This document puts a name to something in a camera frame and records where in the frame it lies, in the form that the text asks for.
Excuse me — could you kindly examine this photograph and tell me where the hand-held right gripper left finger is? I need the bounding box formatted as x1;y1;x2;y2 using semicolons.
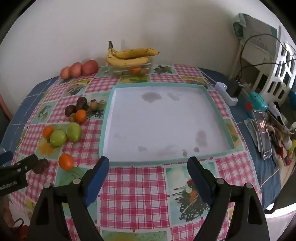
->
27;156;110;241

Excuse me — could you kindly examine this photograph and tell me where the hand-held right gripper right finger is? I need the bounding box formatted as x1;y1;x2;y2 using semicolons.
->
187;156;270;241

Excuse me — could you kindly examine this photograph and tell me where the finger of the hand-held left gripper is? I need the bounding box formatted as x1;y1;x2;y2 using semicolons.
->
0;151;14;166
0;154;39;179

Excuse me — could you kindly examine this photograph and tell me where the orange tangerine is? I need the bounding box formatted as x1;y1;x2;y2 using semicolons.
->
75;110;87;124
58;153;74;171
43;126;54;139

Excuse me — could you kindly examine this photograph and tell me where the round green fruit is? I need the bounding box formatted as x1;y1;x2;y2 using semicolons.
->
50;130;67;147

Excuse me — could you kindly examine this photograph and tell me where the elongated green fruit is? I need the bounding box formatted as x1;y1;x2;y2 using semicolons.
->
67;122;82;142

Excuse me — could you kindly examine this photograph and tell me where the white tray with teal rim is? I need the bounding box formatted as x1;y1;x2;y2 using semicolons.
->
99;83;235;166

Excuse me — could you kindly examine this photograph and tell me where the pink checkered printed tablecloth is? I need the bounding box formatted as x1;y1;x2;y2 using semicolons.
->
9;64;263;241

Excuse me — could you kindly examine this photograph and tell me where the white phone stand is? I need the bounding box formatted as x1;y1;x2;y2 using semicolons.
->
244;118;263;153

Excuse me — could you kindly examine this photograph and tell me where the black smartphone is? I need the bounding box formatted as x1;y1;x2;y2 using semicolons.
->
252;110;273;160

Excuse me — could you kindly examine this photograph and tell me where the pile of small colourful things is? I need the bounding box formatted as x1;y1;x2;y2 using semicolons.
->
266;102;296;167

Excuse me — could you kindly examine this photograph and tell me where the white power strip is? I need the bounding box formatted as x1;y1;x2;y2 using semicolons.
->
215;82;238;106

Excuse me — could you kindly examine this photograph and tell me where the teal box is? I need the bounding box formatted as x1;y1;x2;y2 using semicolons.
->
245;91;268;116

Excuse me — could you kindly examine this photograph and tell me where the red apple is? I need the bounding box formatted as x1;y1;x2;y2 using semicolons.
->
70;62;83;78
82;60;99;76
60;66;71;79

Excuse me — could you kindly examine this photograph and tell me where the black charger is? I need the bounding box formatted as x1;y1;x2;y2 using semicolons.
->
228;78;245;98

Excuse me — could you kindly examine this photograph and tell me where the clear plastic container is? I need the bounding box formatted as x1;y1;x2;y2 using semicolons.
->
107;61;153;76

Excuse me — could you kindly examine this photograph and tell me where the yellow banana bunch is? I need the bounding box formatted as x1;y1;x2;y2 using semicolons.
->
106;41;160;67

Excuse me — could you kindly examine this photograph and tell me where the white lattice chair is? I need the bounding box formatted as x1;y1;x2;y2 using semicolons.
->
254;24;296;102

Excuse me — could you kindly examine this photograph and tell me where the grey and teal cloth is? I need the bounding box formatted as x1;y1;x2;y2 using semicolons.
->
232;13;278;47

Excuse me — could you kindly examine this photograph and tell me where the white power cable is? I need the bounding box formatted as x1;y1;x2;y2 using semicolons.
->
200;71;218;87

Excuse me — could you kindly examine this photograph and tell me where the black cable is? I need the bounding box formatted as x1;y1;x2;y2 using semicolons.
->
236;34;296;80

